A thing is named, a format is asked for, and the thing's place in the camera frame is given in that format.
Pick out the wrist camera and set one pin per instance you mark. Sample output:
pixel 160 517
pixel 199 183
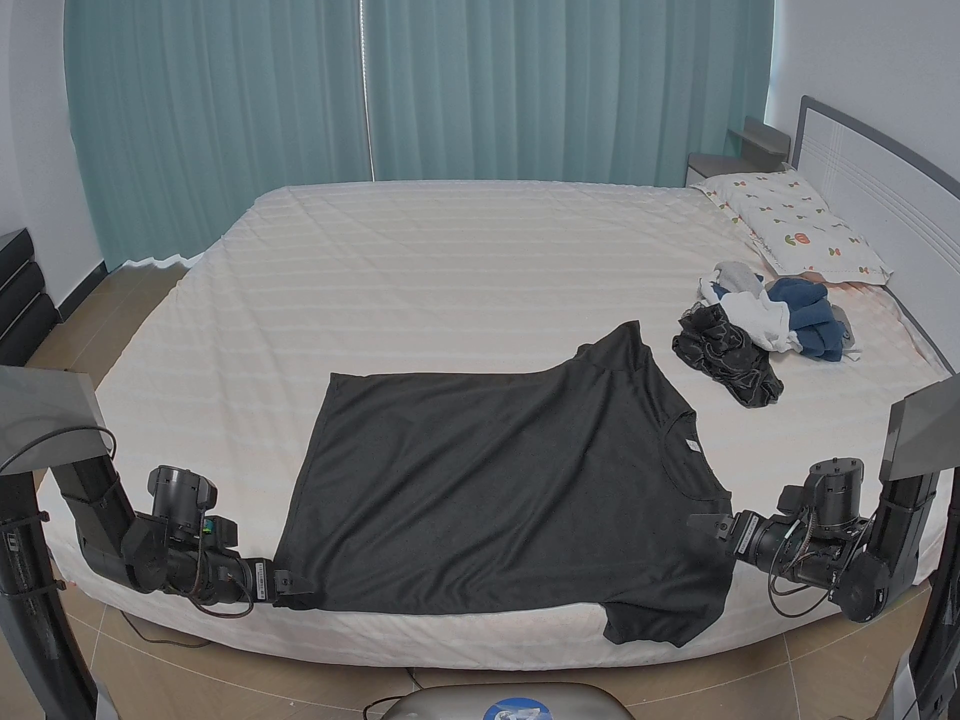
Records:
pixel 223 533
pixel 792 499

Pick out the black T-shirt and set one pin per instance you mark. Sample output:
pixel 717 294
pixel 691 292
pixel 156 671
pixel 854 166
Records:
pixel 487 492

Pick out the white printed pillow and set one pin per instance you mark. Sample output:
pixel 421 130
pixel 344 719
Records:
pixel 799 226

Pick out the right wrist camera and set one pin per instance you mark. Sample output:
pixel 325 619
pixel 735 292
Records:
pixel 792 499

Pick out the dark blue garment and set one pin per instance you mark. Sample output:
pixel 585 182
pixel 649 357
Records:
pixel 810 312

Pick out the grey garment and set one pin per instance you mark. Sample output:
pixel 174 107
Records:
pixel 739 276

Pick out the black dotted garment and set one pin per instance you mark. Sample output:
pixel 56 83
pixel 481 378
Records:
pixel 724 361

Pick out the black chest of drawers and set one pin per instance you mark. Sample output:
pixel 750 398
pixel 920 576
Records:
pixel 22 289

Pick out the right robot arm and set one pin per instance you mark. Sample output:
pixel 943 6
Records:
pixel 904 522

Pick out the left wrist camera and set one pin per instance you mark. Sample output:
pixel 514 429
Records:
pixel 223 533

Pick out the white garment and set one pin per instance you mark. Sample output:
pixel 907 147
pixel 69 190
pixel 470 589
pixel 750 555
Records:
pixel 761 319

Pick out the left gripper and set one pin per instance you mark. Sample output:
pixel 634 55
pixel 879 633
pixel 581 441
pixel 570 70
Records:
pixel 259 580

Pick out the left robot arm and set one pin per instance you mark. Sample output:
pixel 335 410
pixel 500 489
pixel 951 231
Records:
pixel 90 507

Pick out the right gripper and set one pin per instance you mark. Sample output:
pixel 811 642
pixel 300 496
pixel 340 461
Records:
pixel 750 541

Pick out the grey white bedside table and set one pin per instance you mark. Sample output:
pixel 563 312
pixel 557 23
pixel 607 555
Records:
pixel 742 154

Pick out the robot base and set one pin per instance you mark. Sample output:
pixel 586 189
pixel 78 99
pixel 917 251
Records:
pixel 510 702

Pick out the bed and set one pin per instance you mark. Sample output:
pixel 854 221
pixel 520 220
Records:
pixel 450 282

